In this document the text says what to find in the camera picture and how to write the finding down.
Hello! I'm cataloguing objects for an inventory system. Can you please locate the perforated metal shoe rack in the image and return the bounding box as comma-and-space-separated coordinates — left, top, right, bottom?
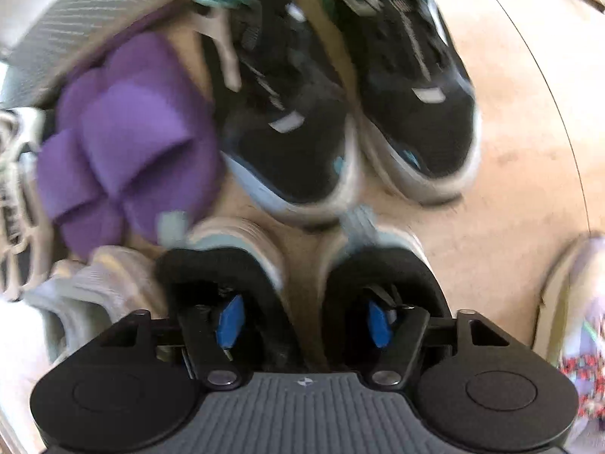
0, 0, 204, 109

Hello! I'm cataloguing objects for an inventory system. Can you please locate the grey mesh sneaker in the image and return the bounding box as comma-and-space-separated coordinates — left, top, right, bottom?
23, 246, 166, 365

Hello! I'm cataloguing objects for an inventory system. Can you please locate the white and black sneaker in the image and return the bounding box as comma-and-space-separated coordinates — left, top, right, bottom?
0, 106, 55, 301

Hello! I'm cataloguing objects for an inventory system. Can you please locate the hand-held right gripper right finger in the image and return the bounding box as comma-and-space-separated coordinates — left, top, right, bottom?
369, 300, 525, 391

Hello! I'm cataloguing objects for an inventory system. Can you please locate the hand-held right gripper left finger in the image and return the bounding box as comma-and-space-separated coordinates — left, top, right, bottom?
97, 293, 247, 391

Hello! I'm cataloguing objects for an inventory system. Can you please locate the black sneaker teal tongue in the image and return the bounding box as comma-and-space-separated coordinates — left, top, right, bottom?
189, 0, 360, 225
321, 0, 483, 206

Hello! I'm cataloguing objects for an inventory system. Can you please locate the white patterned slipper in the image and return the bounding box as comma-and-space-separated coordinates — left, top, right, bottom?
536, 236, 605, 436

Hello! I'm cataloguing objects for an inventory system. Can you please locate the white cloth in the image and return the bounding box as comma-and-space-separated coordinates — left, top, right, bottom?
0, 293, 53, 454

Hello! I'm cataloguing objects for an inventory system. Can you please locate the purple slide sandal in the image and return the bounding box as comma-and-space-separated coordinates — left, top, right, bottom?
35, 68, 157, 263
78, 33, 225, 242

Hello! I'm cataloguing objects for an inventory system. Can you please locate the black sneaker pale blue heel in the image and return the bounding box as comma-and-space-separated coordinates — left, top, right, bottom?
156, 218, 289, 374
319, 208, 450, 374

